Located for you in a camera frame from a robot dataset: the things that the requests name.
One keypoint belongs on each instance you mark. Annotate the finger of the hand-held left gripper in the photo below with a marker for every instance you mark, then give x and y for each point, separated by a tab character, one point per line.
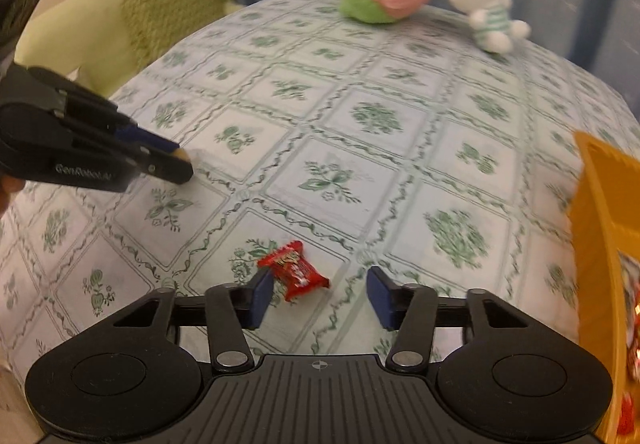
100	107
100	137

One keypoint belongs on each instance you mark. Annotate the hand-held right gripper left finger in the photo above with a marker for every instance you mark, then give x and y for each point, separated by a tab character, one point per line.
261	299

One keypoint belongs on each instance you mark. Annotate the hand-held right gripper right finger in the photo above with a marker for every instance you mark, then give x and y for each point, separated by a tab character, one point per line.
380	299

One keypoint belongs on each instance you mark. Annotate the red candy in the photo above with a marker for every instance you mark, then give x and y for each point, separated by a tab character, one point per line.
294	274
633	359
631	281

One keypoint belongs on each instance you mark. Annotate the yellow plastic tray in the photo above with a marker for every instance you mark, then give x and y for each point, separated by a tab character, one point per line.
600	274

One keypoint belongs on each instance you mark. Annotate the person's left hand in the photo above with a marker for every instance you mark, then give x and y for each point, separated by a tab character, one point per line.
9	196

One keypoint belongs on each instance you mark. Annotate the green sofa with cushions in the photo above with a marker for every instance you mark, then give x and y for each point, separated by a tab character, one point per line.
125	24

